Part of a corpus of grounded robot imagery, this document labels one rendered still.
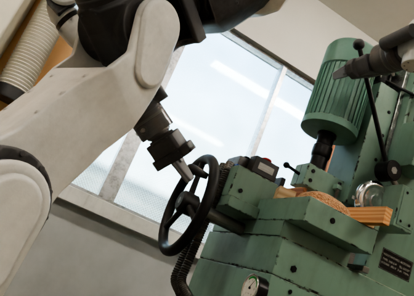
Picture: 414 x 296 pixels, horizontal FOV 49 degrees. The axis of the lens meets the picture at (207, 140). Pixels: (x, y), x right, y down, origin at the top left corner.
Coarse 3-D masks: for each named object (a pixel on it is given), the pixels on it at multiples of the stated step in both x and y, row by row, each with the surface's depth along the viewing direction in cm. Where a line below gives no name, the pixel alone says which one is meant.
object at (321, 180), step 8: (296, 168) 139; (304, 168) 134; (312, 168) 134; (296, 176) 136; (304, 176) 133; (312, 176) 133; (320, 176) 134; (328, 176) 136; (296, 184) 135; (304, 184) 132; (312, 184) 133; (320, 184) 134; (328, 184) 135; (328, 192) 135
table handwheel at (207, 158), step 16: (208, 160) 118; (208, 176) 112; (176, 192) 132; (192, 192) 121; (208, 192) 108; (176, 208) 119; (192, 208) 115; (208, 208) 107; (160, 224) 128; (192, 224) 107; (224, 224) 122; (240, 224) 124; (160, 240) 122; (176, 240) 111
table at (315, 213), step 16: (224, 208) 124; (240, 208) 119; (256, 208) 121; (272, 208) 116; (288, 208) 109; (304, 208) 103; (320, 208) 104; (304, 224) 105; (320, 224) 103; (336, 224) 105; (352, 224) 107; (336, 240) 108; (352, 240) 106; (368, 240) 108
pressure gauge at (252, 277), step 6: (252, 276) 97; (258, 276) 95; (246, 282) 98; (252, 282) 96; (258, 282) 94; (264, 282) 95; (246, 288) 97; (252, 288) 95; (258, 288) 93; (264, 288) 94; (246, 294) 96; (252, 294) 94; (258, 294) 93; (264, 294) 94
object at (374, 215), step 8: (352, 208) 113; (360, 208) 111; (368, 208) 108; (376, 208) 106; (384, 208) 103; (352, 216) 112; (360, 216) 109; (368, 216) 107; (376, 216) 104; (384, 216) 102; (368, 224) 108; (376, 224) 105; (384, 224) 103
